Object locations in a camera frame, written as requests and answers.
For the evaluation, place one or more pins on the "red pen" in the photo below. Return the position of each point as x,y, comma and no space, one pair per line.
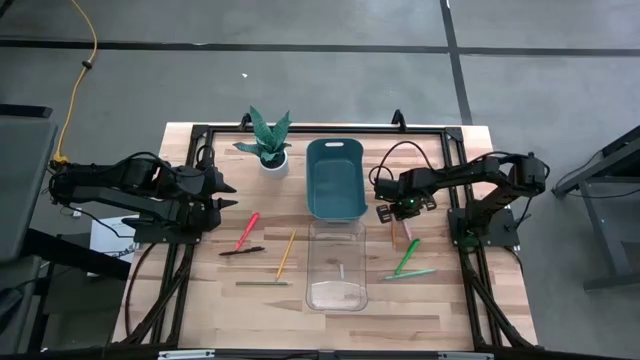
248,229

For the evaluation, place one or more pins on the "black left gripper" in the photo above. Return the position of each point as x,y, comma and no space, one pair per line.
206,210

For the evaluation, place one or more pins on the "grey flat furniture top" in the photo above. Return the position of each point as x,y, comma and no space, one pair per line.
25,190

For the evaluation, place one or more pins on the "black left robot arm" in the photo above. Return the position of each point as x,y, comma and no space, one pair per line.
100,194

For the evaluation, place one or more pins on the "black metal table frame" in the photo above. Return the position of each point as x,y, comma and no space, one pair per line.
350,130

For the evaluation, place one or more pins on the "black pen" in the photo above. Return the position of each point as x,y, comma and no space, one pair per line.
242,251

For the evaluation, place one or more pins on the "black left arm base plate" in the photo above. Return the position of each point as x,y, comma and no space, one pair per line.
150,236

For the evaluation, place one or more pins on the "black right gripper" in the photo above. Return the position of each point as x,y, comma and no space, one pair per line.
405,192

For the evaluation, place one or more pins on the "snake plant in white pot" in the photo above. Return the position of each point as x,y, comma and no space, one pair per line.
274,171

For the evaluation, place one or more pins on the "orange pencil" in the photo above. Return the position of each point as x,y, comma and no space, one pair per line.
393,235

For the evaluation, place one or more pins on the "light green pencil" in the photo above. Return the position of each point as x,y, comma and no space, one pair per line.
410,274

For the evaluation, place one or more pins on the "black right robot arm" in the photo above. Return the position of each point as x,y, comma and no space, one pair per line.
465,177

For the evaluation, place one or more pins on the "dark metal desk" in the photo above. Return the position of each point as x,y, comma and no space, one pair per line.
597,230

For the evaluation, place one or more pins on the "green pen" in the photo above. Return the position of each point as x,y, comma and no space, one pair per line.
407,256

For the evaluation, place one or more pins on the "black frame clamp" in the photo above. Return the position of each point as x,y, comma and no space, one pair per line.
245,122
398,120

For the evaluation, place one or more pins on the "small white adapter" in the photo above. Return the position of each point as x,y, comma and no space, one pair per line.
76,212

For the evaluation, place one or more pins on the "black slanted beam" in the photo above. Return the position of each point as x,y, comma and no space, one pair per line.
75,255

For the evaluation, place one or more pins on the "pink pen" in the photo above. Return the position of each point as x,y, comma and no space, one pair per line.
407,231

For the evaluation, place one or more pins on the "black bar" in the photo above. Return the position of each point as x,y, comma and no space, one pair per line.
25,111

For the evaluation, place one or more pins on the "yellow pencil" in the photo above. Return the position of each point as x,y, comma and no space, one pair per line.
286,254

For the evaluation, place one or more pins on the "clear plastic bin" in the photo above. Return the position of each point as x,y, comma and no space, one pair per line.
332,240

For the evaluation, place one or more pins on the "teal plastic bin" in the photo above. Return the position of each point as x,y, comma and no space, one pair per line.
335,185

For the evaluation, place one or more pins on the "silver metal bracket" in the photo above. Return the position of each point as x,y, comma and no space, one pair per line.
187,354
465,356

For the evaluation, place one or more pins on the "white paper sheet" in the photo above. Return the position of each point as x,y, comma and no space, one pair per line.
107,242

